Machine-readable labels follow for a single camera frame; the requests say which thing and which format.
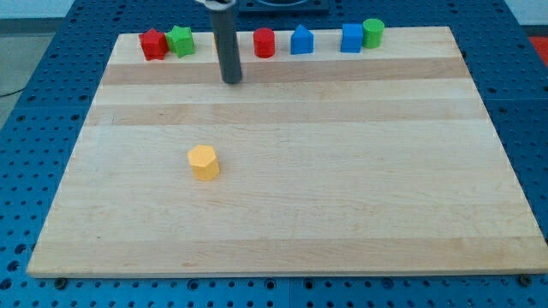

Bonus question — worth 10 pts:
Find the yellow hexagon block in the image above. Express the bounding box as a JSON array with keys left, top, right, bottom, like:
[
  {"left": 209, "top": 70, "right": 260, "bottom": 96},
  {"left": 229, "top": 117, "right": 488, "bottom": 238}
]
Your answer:
[{"left": 188, "top": 145, "right": 220, "bottom": 181}]

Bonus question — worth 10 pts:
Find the wooden board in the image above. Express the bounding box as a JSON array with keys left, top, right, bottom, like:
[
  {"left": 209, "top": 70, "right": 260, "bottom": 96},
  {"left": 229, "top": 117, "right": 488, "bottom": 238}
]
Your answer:
[{"left": 27, "top": 27, "right": 547, "bottom": 278}]

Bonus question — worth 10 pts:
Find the red cylinder block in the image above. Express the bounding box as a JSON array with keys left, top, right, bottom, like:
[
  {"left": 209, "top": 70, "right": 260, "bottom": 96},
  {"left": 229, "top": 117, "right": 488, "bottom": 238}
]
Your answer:
[{"left": 253, "top": 27, "right": 276, "bottom": 58}]

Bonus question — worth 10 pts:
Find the blue pentagon house block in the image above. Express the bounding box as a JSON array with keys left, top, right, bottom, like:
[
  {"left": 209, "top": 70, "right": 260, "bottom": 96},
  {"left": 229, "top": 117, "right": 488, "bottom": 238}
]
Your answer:
[{"left": 290, "top": 25, "right": 314, "bottom": 55}]

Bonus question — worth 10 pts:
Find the blue cube block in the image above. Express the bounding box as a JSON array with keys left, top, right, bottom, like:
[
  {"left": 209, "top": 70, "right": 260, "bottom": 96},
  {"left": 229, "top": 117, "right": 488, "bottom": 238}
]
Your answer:
[{"left": 340, "top": 23, "right": 363, "bottom": 53}]

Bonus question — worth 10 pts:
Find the green star block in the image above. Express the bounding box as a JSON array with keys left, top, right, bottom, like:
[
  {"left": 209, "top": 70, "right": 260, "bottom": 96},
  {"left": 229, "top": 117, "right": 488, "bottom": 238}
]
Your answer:
[{"left": 165, "top": 26, "right": 195, "bottom": 58}]

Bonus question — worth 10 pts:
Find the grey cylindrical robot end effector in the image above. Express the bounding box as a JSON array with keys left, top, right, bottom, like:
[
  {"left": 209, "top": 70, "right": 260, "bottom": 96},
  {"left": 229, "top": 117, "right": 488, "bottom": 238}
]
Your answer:
[{"left": 197, "top": 0, "right": 242, "bottom": 84}]

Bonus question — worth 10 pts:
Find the green cylinder block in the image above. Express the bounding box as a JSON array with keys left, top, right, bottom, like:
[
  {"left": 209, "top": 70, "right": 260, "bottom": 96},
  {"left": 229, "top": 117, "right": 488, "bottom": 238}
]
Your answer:
[{"left": 362, "top": 18, "right": 384, "bottom": 49}]

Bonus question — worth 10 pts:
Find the red star block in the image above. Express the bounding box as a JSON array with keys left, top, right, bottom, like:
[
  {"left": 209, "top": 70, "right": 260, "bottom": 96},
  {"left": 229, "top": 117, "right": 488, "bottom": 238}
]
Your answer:
[{"left": 138, "top": 28, "right": 170, "bottom": 61}]

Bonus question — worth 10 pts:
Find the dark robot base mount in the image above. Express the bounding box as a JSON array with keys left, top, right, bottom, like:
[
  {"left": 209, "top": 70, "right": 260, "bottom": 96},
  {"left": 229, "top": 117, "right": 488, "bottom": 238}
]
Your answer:
[{"left": 237, "top": 0, "right": 330, "bottom": 13}]

